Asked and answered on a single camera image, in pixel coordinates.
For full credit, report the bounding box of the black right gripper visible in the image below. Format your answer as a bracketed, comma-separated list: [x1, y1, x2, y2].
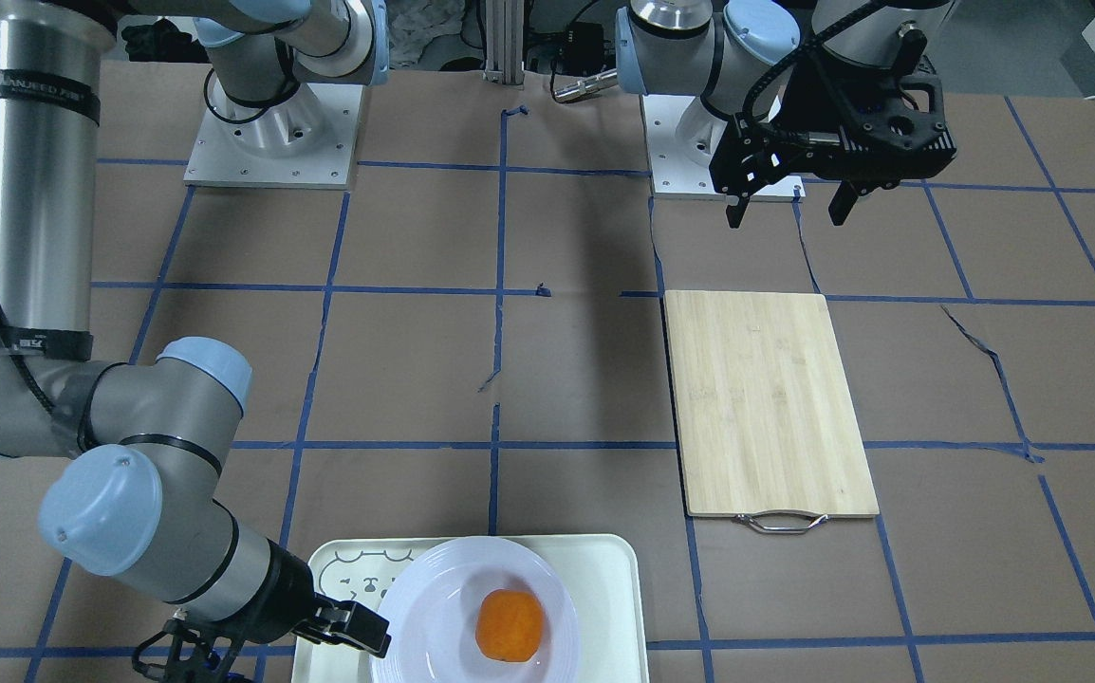
[293, 593, 392, 658]

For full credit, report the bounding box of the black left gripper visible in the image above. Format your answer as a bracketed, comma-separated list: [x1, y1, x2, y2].
[708, 47, 958, 229]

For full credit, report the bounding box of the white round plate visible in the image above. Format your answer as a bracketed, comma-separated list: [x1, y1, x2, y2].
[370, 537, 581, 682]

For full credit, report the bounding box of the orange fruit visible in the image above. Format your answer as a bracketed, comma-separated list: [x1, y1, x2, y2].
[474, 589, 545, 664]

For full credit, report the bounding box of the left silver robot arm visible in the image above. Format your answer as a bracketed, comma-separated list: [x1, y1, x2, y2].
[614, 1, 956, 229]

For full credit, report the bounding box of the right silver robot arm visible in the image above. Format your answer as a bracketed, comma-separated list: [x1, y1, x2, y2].
[0, 1, 391, 679]

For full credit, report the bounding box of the cream rectangular tray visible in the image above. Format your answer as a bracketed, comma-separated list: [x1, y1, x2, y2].
[292, 533, 650, 682]

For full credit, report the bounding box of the bamboo cutting board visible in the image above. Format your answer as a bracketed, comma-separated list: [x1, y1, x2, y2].
[662, 290, 879, 518]

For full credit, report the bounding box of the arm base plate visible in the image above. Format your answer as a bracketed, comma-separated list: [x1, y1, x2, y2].
[184, 83, 366, 190]
[639, 93, 807, 202]

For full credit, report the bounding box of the aluminium frame post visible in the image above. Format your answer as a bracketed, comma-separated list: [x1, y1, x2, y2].
[482, 0, 526, 89]

